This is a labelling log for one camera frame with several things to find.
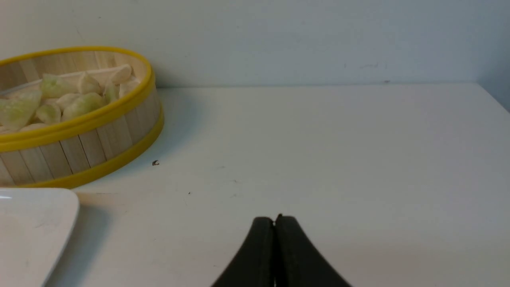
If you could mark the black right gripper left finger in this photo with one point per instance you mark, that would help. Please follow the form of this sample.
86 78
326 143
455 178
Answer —
252 265

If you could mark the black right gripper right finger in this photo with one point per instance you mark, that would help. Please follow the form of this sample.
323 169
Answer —
298 262

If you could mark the white square plate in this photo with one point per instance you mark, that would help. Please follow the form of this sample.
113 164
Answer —
35 227

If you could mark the bamboo steamer basket yellow rim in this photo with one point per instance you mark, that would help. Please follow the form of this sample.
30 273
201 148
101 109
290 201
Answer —
87 148

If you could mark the white dumpling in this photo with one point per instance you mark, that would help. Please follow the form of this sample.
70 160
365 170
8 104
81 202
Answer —
115 75

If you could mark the green dumpling in steamer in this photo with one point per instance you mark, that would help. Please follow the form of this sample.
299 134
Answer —
84 104

